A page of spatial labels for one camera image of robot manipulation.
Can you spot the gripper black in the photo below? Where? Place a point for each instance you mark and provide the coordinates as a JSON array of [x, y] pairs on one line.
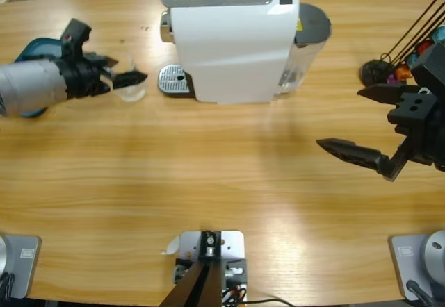
[[81, 79], [422, 123]]

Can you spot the clear drinking glass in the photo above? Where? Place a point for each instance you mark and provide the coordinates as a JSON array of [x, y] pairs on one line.
[[133, 93]]

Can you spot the white capsule coffee machine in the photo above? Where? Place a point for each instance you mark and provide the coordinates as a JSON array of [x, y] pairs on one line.
[[229, 50]]

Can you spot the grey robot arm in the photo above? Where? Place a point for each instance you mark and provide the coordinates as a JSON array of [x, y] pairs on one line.
[[434, 251], [28, 84]]

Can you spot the purple coffee capsule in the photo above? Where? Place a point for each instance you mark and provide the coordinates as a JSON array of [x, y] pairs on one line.
[[394, 80]]

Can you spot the orange coffee capsule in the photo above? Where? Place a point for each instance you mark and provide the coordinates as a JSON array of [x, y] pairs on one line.
[[403, 72]]

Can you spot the blue coffee capsule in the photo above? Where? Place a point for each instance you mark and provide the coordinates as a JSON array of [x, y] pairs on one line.
[[441, 32], [412, 60]]

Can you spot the red coffee capsule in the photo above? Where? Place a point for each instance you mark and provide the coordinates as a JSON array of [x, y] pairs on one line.
[[425, 47]]

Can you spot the black capsule holder with rods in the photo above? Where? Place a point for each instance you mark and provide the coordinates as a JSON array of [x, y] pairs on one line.
[[370, 71]]

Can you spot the metal drip tray grate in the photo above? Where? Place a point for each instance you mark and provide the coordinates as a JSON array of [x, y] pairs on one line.
[[172, 78]]

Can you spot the teal serving tray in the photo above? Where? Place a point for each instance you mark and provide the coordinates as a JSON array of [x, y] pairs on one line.
[[38, 48]]

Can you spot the clear water tank dark lid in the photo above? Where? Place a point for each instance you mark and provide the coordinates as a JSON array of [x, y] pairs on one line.
[[313, 22]]

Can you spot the white tape strip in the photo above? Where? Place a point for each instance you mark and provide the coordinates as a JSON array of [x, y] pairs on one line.
[[172, 246]]

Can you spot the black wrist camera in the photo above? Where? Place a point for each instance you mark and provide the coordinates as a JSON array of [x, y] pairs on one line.
[[74, 36], [431, 67]]

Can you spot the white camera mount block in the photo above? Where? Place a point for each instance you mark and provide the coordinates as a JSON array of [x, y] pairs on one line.
[[233, 241]]

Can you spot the dark camera post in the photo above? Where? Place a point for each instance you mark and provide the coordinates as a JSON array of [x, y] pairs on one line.
[[198, 286]]

